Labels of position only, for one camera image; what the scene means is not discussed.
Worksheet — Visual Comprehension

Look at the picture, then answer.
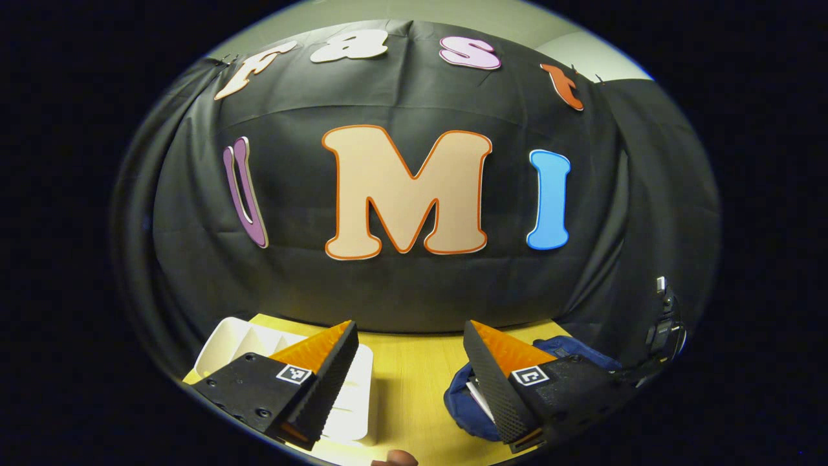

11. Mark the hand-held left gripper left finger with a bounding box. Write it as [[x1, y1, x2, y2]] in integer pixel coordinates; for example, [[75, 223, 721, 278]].
[[191, 320, 360, 451]]

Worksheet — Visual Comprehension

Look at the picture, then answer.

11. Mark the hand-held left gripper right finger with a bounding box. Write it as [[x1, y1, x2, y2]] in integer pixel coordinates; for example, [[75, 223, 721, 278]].
[[463, 320, 638, 454]]

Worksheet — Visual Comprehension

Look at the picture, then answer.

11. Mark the blue schoolbag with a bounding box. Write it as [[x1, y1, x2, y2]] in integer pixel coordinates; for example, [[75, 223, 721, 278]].
[[443, 335, 623, 445]]

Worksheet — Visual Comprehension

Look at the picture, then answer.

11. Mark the white bookshelf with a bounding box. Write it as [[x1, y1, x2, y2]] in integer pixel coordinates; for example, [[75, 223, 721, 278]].
[[193, 316, 376, 447]]

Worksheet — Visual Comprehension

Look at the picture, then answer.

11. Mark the black backdrop cloth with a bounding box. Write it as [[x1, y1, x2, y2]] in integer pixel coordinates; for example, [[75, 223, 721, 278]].
[[110, 19, 723, 389]]

